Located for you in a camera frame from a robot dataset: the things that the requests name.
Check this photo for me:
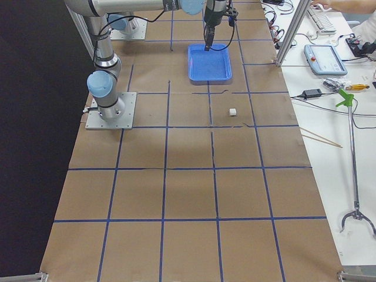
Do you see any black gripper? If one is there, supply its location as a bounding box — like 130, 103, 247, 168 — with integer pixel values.
204, 0, 238, 51

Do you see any small white block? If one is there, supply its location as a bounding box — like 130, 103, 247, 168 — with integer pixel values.
229, 108, 237, 117

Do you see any blue plastic tray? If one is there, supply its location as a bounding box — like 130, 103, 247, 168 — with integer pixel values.
187, 43, 233, 85

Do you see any white keyboard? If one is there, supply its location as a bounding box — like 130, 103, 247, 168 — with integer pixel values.
307, 8, 337, 35

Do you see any black power adapter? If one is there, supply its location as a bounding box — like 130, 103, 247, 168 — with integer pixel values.
302, 89, 323, 100

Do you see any blue teach pendant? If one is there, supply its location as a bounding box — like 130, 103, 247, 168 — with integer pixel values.
304, 45, 348, 76

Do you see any wooden chopstick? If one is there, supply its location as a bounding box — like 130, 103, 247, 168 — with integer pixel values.
302, 135, 337, 146
300, 127, 343, 148

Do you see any yellow black tool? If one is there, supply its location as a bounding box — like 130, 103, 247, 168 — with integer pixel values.
345, 84, 370, 91

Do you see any brown paper table cover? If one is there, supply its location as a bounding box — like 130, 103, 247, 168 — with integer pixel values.
41, 1, 341, 281

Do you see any aluminium frame post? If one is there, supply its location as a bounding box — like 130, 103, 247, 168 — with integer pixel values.
275, 0, 311, 67

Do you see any green handled reacher grabber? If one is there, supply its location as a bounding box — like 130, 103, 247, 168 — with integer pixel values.
336, 89, 375, 237

